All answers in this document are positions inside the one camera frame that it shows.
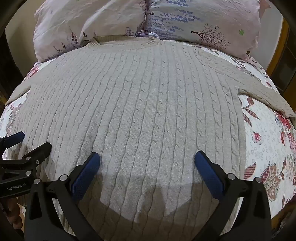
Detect floral quilted bedspread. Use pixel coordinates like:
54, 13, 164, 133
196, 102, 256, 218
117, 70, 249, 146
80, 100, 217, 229
0, 44, 296, 232

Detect wooden furniture frame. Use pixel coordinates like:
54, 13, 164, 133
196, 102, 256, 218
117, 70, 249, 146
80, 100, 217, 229
265, 21, 296, 93

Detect lavender tree print pillow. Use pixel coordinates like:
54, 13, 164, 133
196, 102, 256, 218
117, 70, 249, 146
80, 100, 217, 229
136, 0, 271, 60

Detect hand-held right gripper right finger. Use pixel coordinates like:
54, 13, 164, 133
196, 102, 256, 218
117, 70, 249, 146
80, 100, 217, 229
194, 151, 272, 241

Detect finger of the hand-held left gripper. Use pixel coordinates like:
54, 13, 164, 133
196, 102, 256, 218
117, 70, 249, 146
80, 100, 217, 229
0, 142, 53, 180
0, 131, 25, 151

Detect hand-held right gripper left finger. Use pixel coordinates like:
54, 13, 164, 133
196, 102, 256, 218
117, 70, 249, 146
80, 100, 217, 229
24, 152, 102, 241

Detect person's left hand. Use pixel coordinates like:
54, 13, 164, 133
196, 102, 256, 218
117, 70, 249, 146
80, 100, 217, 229
5, 197, 24, 231

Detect beige cable knit sweater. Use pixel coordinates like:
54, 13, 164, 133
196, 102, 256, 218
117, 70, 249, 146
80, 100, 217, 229
8, 35, 296, 241

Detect pink floral pillow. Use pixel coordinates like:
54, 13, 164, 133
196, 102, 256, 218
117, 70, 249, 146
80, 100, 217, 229
33, 0, 148, 63

